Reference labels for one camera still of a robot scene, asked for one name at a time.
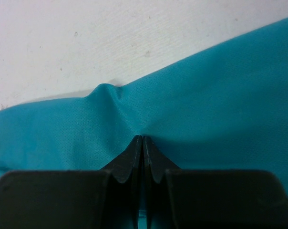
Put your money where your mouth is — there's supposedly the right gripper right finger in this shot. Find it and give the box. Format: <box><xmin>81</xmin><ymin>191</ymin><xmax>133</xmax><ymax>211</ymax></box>
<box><xmin>143</xmin><ymin>136</ymin><xmax>180</xmax><ymax>183</ymax></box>

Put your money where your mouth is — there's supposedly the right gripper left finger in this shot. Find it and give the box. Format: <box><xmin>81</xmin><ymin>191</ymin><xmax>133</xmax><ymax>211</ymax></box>
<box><xmin>101</xmin><ymin>135</ymin><xmax>142</xmax><ymax>184</ymax></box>

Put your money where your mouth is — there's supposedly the teal t-shirt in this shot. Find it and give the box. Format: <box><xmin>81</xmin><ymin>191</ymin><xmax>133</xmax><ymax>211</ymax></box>
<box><xmin>0</xmin><ymin>14</ymin><xmax>288</xmax><ymax>229</ymax></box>

